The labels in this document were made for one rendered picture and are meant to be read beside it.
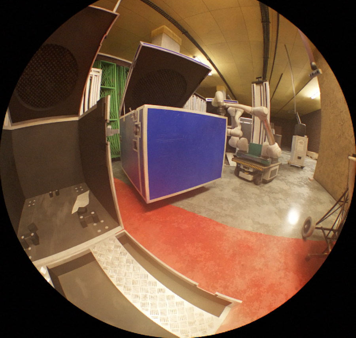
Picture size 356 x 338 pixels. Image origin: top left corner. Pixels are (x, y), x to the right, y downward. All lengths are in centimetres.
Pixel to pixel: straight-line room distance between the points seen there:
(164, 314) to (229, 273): 45
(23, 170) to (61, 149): 55
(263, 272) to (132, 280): 78
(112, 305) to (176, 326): 32
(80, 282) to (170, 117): 132
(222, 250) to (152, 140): 97
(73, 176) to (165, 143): 117
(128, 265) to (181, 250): 39
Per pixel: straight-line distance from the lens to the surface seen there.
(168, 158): 106
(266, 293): 95
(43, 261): 94
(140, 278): 74
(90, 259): 94
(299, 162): 433
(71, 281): 96
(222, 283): 87
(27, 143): 164
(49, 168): 163
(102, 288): 86
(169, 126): 103
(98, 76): 293
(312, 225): 134
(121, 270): 76
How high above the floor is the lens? 79
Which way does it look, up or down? 14 degrees down
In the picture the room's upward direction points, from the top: 2 degrees clockwise
